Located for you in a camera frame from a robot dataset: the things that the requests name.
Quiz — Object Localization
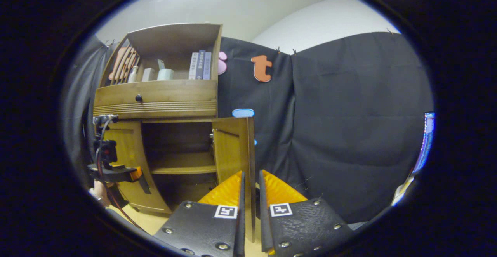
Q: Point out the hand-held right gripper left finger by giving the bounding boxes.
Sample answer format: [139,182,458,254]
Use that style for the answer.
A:
[153,170,246,257]

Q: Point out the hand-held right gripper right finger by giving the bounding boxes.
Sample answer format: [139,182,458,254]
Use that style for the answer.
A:
[259,169,355,257]

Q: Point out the wooden cabinet door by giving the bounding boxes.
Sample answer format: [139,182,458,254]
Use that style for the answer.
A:
[102,121,172,214]
[212,117,257,244]

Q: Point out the black door handle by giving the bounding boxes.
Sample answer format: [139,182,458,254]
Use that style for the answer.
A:
[138,171,152,195]

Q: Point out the wooden double-door shoe cabinet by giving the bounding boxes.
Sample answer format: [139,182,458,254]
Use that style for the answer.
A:
[92,23,257,244]

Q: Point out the wooden cabinet drawer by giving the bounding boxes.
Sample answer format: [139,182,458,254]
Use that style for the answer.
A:
[93,80,218,118]

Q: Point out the white book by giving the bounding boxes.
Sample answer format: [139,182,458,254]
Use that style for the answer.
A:
[189,53,199,80]

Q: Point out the dark blue book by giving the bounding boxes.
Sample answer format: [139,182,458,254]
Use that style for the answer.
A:
[196,50,206,80]

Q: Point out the black backdrop cloth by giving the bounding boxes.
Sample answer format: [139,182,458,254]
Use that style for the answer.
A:
[62,32,434,224]

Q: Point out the white and yellow object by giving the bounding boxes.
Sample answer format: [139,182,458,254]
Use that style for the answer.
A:
[391,175,415,206]

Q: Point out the computer screen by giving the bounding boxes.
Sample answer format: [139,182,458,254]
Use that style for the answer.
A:
[412,111,436,176]

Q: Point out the red cable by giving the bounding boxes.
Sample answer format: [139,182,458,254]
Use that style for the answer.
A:
[96,125,148,232]

